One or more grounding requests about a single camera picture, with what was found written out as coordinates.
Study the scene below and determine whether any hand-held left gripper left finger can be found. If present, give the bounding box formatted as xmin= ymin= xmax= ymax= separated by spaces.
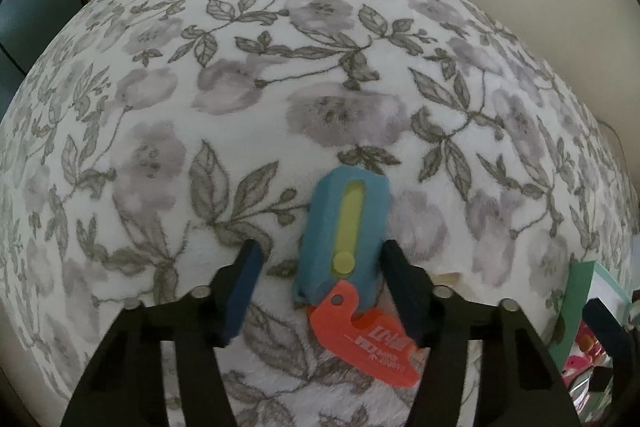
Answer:
xmin=60 ymin=239 xmax=264 ymax=427

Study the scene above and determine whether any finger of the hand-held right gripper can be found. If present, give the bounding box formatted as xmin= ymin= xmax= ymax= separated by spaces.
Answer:
xmin=582 ymin=298 xmax=632 ymax=403

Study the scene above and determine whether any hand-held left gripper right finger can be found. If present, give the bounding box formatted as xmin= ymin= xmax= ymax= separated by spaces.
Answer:
xmin=380 ymin=239 xmax=581 ymax=427

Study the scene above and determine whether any teal white box tray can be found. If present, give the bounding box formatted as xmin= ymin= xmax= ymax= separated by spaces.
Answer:
xmin=547 ymin=259 xmax=632 ymax=358

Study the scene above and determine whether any orange utility cutter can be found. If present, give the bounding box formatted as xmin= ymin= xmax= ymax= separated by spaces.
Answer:
xmin=307 ymin=281 xmax=426 ymax=389

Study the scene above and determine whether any blue utility knife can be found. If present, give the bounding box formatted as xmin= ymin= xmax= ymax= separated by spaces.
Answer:
xmin=292 ymin=165 xmax=390 ymax=312

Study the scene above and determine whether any dark cabinet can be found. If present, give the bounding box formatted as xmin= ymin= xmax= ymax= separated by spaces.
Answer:
xmin=0 ymin=0 xmax=83 ymax=75

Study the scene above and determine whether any grey cable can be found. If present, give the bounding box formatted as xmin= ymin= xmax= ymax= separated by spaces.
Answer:
xmin=597 ymin=119 xmax=631 ymax=168

